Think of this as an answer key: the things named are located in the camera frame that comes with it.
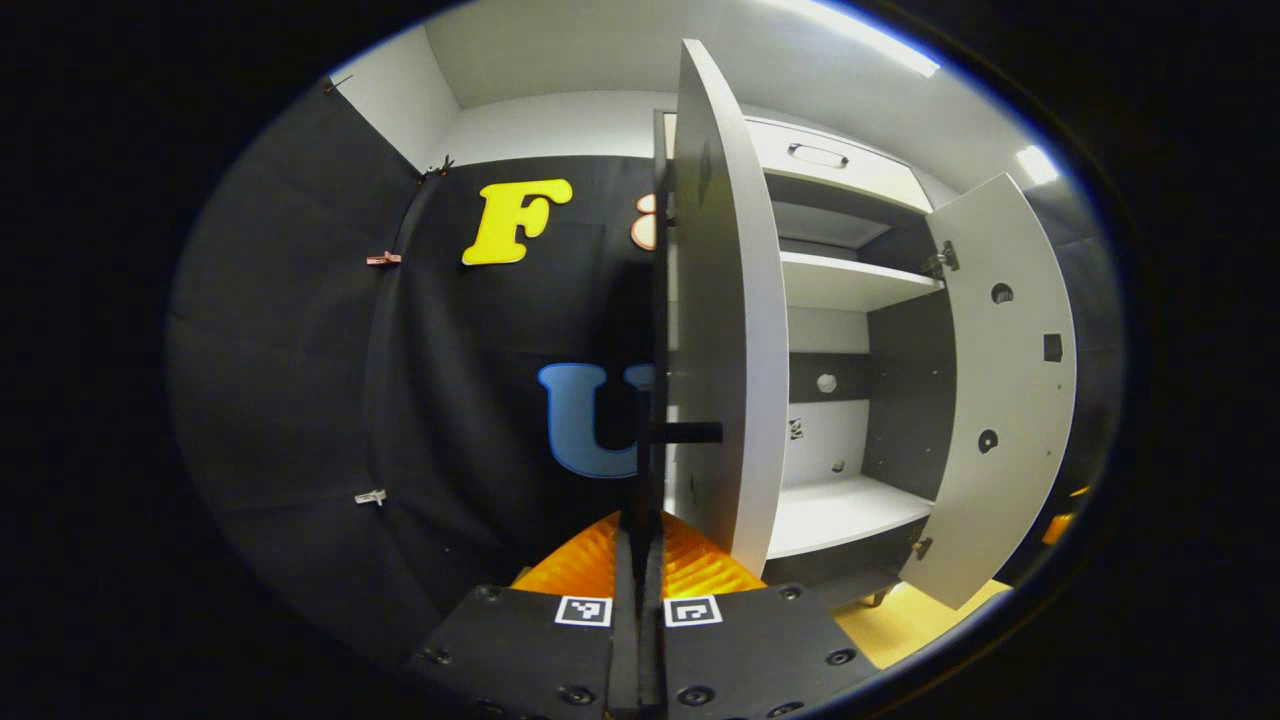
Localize white cabinet shelf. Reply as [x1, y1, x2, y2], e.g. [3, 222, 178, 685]
[780, 250, 946, 313]
[765, 475, 936, 561]

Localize grey double-door shoe cabinet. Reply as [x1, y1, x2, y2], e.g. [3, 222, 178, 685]
[655, 110, 1001, 611]

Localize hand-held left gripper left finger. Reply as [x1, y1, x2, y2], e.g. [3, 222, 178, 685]
[405, 510, 641, 720]

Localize black backdrop cloth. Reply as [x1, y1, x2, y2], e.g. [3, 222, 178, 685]
[165, 75, 1126, 661]

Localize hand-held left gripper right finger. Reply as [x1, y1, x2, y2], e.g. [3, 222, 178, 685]
[640, 510, 881, 720]

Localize grey cabinet drawer front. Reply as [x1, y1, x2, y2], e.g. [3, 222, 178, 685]
[745, 118, 936, 214]

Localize grey cabinet door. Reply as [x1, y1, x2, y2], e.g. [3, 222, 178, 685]
[898, 172, 1079, 611]
[655, 38, 791, 581]

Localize black door handle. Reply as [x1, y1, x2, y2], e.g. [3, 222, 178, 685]
[640, 330, 723, 521]

